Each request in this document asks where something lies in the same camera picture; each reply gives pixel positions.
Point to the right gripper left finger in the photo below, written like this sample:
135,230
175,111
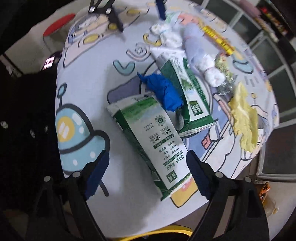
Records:
47,220

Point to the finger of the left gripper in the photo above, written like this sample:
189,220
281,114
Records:
107,10
161,9

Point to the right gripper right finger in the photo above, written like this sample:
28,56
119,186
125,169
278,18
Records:
234,212

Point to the blue disposable glove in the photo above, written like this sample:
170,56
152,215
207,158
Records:
164,91

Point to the green white milk carton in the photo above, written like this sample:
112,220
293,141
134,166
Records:
149,129

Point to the crumpled white tissue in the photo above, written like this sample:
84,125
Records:
167,35

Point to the red stool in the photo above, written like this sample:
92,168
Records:
58,24

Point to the yellow red long box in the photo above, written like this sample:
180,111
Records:
218,39

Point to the cartoon print tablecloth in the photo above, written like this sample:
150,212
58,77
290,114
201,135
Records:
129,94

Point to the yellow cabbage leaf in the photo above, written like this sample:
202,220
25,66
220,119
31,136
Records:
245,118

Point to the crumpled foil wrapper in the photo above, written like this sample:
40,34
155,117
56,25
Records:
227,87

